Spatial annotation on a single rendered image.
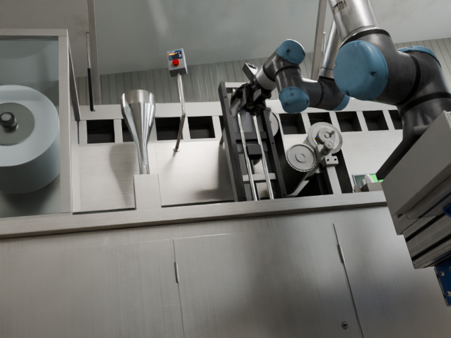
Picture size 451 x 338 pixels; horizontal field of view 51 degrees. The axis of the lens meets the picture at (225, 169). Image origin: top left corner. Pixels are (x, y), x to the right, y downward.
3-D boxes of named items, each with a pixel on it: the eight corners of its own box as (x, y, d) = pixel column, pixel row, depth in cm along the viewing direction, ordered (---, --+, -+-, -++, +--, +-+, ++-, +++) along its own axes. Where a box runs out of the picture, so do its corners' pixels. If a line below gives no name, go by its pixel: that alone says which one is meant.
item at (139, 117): (131, 244, 159) (121, 102, 182) (131, 255, 172) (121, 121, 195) (173, 240, 163) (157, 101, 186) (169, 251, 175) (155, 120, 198)
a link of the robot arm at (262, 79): (261, 58, 136) (284, 66, 139) (253, 67, 139) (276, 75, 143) (263, 78, 132) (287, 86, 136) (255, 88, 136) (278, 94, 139)
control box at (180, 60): (168, 68, 190) (165, 48, 194) (171, 77, 196) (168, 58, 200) (184, 64, 190) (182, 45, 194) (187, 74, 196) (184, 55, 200)
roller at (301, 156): (290, 171, 179) (284, 143, 184) (272, 196, 202) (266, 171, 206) (319, 169, 182) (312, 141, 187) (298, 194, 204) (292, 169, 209)
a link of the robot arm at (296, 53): (287, 59, 123) (280, 33, 127) (265, 82, 132) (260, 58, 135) (311, 64, 127) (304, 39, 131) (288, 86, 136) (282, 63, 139)
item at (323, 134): (315, 130, 187) (329, 125, 189) (313, 133, 188) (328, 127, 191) (324, 145, 184) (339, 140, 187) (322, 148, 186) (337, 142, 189)
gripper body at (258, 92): (235, 113, 144) (256, 90, 135) (234, 90, 148) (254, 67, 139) (257, 118, 148) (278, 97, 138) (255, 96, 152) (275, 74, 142)
